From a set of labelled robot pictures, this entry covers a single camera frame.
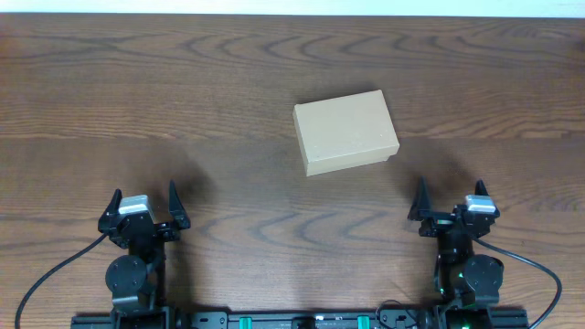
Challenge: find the black mounting rail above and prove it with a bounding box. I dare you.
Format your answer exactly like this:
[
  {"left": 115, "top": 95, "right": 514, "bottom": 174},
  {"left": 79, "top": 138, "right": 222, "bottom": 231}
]
[{"left": 70, "top": 308, "right": 529, "bottom": 329}]

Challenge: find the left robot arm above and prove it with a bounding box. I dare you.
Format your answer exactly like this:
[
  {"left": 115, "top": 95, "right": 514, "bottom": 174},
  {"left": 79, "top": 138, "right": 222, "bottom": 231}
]
[{"left": 98, "top": 182, "right": 191, "bottom": 328}]

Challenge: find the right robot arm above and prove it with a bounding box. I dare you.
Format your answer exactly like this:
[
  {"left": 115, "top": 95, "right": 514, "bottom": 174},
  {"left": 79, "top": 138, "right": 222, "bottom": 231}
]
[{"left": 408, "top": 178, "right": 504, "bottom": 328}]

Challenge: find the cardboard box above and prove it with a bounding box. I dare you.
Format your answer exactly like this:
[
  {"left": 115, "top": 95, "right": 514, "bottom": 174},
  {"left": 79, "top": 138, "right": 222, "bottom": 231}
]
[{"left": 292, "top": 90, "right": 399, "bottom": 176}]

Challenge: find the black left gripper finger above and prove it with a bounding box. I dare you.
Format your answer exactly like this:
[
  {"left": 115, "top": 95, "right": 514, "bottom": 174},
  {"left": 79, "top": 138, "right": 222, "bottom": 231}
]
[
  {"left": 168, "top": 180, "right": 191, "bottom": 230},
  {"left": 102, "top": 189, "right": 122, "bottom": 218}
]

